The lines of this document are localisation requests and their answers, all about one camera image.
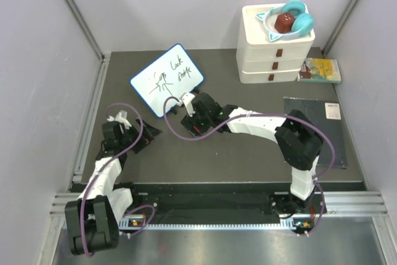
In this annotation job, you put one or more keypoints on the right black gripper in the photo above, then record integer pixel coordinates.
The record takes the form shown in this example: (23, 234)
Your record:
(188, 122)

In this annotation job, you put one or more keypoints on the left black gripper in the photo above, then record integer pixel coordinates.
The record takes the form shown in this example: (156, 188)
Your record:
(145, 139)

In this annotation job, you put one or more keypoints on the blue framed whiteboard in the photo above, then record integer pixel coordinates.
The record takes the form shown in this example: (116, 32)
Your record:
(171, 74)

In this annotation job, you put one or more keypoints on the red whiteboard eraser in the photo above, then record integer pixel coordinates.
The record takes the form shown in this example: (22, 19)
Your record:
(196, 129)

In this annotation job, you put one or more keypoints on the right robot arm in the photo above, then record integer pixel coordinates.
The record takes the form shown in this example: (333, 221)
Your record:
(300, 145)

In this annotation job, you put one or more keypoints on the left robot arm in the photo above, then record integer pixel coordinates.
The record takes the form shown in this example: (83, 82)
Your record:
(92, 219)

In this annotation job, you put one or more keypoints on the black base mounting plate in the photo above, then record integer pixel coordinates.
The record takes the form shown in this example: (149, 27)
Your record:
(206, 201)

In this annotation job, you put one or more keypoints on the white three drawer organizer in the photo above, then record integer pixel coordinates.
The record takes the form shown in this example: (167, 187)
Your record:
(262, 61)

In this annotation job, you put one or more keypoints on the illustrated yellow teal book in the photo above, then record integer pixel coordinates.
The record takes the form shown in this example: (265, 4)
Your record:
(319, 70)

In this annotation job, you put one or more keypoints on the brown cube toy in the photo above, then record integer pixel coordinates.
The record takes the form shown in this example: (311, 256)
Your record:
(284, 23)

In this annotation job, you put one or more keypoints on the teal cat ear headphones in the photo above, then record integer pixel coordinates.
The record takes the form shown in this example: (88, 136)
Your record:
(304, 22)

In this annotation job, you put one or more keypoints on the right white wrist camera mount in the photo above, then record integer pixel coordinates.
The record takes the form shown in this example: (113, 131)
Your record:
(186, 101)

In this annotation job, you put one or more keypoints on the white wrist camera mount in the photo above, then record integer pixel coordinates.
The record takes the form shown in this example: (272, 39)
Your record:
(186, 101)
(121, 117)

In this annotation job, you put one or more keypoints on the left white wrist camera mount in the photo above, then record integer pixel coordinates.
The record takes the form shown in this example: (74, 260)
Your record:
(121, 117)

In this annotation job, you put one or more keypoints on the aluminium frame rail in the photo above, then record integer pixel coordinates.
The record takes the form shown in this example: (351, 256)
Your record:
(89, 120)

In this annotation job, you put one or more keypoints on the slotted grey cable duct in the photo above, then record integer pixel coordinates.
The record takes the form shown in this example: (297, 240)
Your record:
(284, 224)

